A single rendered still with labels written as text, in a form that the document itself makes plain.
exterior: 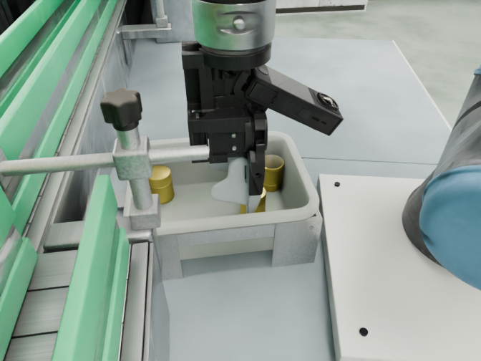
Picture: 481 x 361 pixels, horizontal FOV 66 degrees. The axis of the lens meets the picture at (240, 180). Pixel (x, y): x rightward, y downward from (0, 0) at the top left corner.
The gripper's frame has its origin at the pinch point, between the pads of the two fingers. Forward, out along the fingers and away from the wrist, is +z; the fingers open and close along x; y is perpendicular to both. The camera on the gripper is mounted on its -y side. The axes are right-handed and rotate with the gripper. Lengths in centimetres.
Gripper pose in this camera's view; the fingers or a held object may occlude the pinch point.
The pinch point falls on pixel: (252, 195)
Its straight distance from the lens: 48.6
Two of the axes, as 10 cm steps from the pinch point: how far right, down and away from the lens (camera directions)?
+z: 0.0, 7.7, 6.4
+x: 1.2, 6.4, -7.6
